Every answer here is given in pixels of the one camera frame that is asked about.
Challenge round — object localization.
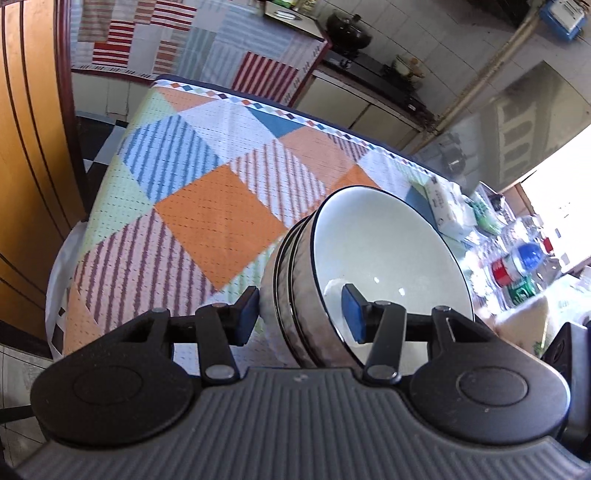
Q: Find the colourful patchwork tablecloth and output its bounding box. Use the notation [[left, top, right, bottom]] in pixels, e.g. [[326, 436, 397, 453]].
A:
[[60, 76, 476, 370]]

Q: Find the black gas stove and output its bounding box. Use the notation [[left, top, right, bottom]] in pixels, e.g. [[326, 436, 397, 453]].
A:
[[322, 50, 432, 121]]

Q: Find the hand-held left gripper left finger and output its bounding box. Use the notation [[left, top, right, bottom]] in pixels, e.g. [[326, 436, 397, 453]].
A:
[[124, 285, 260, 387]]

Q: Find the blue wall box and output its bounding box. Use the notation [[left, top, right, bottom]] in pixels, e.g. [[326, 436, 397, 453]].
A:
[[539, 0, 588, 40]]

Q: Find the stainless steel panel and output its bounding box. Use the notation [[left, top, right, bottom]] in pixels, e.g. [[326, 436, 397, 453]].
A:
[[413, 60, 591, 197]]

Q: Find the blue cap water bottle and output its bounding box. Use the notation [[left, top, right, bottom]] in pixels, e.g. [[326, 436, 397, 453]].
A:
[[480, 242, 546, 288]]

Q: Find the beige sack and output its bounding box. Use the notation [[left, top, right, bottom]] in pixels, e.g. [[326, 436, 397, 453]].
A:
[[491, 294, 563, 361]]

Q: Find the white tissue pack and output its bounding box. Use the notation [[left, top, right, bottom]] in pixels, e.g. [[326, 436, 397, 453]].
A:
[[410, 178, 476, 241]]

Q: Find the cream kitchen cabinet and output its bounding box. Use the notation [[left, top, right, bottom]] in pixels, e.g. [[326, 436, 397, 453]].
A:
[[294, 69, 419, 145]]

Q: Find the clear plastic water bottle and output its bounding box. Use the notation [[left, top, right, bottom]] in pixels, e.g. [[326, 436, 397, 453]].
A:
[[498, 216, 542, 250]]

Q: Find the green label water bottle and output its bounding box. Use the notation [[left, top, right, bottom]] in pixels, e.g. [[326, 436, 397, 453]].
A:
[[502, 276, 546, 306]]

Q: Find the orange wooden cabinet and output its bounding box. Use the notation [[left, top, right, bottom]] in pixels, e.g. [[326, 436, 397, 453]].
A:
[[0, 0, 89, 357]]

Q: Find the striped patchwork cloth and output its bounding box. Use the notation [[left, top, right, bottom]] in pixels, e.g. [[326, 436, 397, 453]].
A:
[[69, 0, 331, 108]]

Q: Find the white wall pipe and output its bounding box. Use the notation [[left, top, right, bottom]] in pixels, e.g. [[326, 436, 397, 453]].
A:
[[434, 0, 551, 136]]

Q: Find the black cooking pot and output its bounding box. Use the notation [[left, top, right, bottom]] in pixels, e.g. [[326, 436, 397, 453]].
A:
[[325, 11, 373, 52]]

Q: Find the white bowl with black rim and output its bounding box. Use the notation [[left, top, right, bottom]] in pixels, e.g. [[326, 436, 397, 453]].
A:
[[273, 217, 324, 370], [259, 231, 301, 365], [288, 185, 476, 371]]

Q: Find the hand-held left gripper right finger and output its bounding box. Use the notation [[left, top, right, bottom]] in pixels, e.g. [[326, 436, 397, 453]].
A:
[[341, 282, 491, 385]]

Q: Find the green patterned package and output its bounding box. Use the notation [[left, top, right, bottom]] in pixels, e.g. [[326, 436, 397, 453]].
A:
[[468, 196, 507, 237]]

